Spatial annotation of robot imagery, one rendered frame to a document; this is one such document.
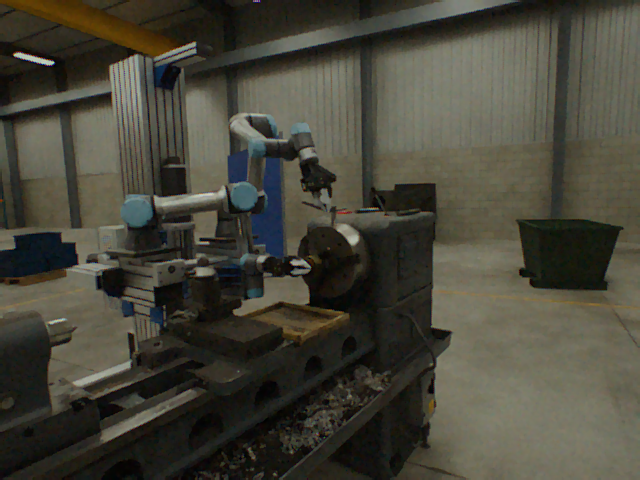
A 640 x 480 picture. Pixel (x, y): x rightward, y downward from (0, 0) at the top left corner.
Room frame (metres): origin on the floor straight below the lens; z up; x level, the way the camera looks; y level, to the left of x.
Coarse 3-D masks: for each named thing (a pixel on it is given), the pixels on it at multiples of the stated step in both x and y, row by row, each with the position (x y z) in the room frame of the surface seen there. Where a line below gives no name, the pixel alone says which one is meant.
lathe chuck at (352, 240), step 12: (324, 228) 1.72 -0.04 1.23; (336, 228) 1.69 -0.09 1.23; (348, 228) 1.74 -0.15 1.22; (324, 240) 1.72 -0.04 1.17; (336, 240) 1.68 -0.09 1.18; (348, 240) 1.65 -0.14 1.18; (360, 240) 1.71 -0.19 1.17; (300, 252) 1.80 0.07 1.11; (336, 252) 1.68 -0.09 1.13; (348, 252) 1.65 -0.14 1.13; (360, 252) 1.67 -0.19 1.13; (360, 264) 1.65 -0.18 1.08; (324, 276) 1.72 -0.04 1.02; (336, 276) 1.68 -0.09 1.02; (348, 276) 1.65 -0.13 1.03; (360, 276) 1.67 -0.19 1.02; (324, 288) 1.72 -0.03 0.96; (336, 288) 1.69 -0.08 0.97; (348, 288) 1.65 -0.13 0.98
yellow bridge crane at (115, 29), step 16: (0, 0) 9.90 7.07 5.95; (16, 0) 9.96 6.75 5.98; (32, 0) 10.27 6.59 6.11; (48, 0) 10.60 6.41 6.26; (64, 0) 10.96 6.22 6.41; (48, 16) 10.74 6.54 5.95; (64, 16) 10.92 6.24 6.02; (80, 16) 11.30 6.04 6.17; (96, 16) 11.71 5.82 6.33; (112, 16) 12.16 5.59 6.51; (96, 32) 11.80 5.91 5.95; (112, 32) 12.11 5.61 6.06; (128, 32) 12.59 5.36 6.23; (144, 32) 13.11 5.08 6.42; (144, 48) 13.13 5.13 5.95; (160, 48) 13.63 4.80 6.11; (176, 48) 14.24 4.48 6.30
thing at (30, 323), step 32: (0, 320) 0.80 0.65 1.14; (32, 320) 0.82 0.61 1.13; (64, 320) 0.90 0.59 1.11; (0, 352) 0.76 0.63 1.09; (32, 352) 0.80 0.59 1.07; (0, 384) 0.76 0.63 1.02; (32, 384) 0.80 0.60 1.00; (64, 384) 0.93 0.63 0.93; (0, 416) 0.75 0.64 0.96; (32, 416) 0.78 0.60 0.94; (64, 416) 0.81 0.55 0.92; (96, 416) 0.85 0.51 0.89; (0, 448) 0.72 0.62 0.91; (32, 448) 0.75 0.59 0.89
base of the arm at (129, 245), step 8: (128, 232) 1.69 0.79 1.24; (136, 232) 1.67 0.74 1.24; (144, 232) 1.68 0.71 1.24; (152, 232) 1.71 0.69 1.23; (128, 240) 1.67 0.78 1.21; (136, 240) 1.67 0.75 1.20; (144, 240) 1.67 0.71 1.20; (152, 240) 1.69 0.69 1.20; (128, 248) 1.66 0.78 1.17; (136, 248) 1.65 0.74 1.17; (144, 248) 1.66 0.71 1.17; (152, 248) 1.68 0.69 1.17
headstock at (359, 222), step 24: (336, 216) 2.05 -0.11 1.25; (360, 216) 2.00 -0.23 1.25; (384, 216) 1.94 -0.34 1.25; (408, 216) 1.92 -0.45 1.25; (432, 216) 2.12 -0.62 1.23; (384, 240) 1.72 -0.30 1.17; (408, 240) 1.90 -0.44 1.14; (432, 240) 2.17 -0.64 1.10; (384, 264) 1.72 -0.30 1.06; (408, 264) 1.90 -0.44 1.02; (432, 264) 2.17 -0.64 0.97; (360, 288) 1.79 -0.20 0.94; (384, 288) 1.72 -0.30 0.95; (408, 288) 1.92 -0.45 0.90
